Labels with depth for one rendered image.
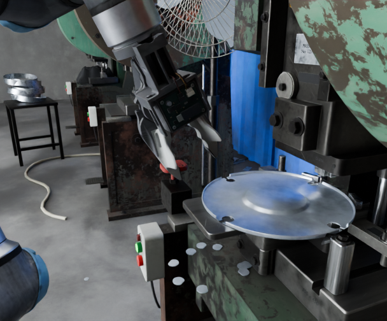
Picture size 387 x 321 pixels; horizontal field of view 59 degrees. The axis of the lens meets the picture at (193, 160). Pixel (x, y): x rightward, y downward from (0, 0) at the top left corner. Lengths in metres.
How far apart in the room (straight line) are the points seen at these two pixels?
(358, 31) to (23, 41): 6.97
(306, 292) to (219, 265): 0.18
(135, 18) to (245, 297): 0.49
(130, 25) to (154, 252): 0.60
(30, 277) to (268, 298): 0.45
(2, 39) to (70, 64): 1.16
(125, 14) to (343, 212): 0.50
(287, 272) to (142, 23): 0.49
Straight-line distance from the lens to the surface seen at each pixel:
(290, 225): 0.62
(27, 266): 0.77
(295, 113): 0.64
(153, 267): 0.91
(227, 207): 0.65
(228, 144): 2.36
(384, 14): 0.22
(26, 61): 7.14
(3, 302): 0.74
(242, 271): 0.72
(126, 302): 1.65
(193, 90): 0.43
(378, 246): 0.69
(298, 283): 0.66
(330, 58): 0.28
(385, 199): 0.76
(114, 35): 0.43
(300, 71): 0.68
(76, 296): 1.73
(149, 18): 0.43
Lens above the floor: 1.08
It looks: 19 degrees down
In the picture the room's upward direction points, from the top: straight up
